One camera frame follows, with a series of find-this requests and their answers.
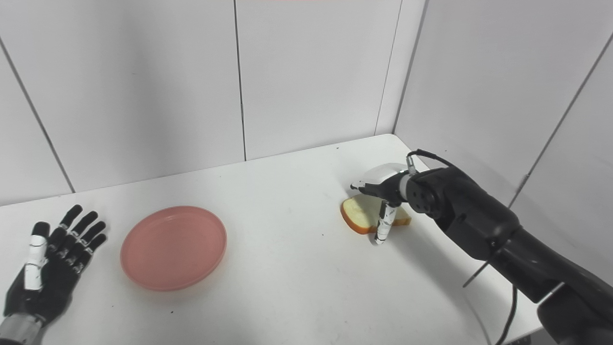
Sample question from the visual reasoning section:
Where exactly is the pink round plate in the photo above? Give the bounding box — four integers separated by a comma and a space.
120, 206, 228, 292

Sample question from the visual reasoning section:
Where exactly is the slice of white bread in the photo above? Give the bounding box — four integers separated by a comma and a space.
341, 194, 412, 235

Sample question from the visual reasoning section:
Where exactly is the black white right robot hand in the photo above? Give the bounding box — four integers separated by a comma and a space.
351, 163, 412, 246

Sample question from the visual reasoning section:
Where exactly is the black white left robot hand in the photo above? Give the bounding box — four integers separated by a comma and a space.
2, 205, 108, 326

